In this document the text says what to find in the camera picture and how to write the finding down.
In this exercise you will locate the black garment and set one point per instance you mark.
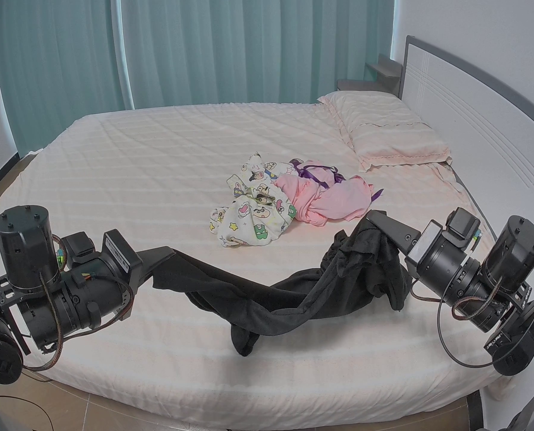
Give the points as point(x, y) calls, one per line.
point(271, 303)

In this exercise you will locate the white printed garment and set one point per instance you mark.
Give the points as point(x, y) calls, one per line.
point(253, 222)

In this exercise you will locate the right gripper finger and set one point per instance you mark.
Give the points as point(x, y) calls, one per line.
point(399, 236)

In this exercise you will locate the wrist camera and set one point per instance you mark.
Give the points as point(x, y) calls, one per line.
point(462, 227)
point(80, 247)

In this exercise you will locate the cream pillow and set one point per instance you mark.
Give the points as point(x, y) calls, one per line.
point(383, 128)

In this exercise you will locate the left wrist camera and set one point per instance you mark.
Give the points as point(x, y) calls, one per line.
point(80, 247)

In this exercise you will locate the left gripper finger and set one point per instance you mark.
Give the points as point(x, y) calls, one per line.
point(150, 261)

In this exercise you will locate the grey bedside table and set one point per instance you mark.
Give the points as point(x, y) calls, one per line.
point(383, 77)

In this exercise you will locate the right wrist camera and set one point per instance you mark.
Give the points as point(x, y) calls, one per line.
point(462, 227)

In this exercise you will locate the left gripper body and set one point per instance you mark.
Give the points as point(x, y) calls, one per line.
point(87, 299)

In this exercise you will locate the bed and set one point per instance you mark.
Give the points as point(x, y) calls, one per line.
point(159, 173)

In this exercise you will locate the blue-green curtain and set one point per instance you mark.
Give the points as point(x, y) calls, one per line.
point(249, 38)
point(60, 61)

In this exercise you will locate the pink garment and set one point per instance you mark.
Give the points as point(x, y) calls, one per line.
point(329, 200)

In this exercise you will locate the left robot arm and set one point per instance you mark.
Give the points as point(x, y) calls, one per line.
point(22, 240)

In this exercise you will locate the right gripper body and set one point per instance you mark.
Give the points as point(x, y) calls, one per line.
point(446, 272)

